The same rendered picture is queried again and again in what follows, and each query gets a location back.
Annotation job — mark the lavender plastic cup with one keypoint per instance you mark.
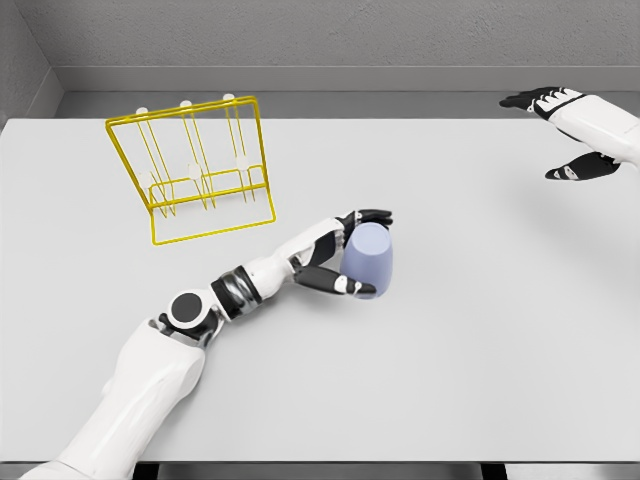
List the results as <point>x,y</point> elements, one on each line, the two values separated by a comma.
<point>369,260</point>

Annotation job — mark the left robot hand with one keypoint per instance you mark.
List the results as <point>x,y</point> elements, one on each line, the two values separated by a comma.
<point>312,240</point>

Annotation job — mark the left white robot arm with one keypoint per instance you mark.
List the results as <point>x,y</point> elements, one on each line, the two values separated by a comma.
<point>150,370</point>

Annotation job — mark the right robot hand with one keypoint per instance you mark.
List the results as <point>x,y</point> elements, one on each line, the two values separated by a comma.
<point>585,122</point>

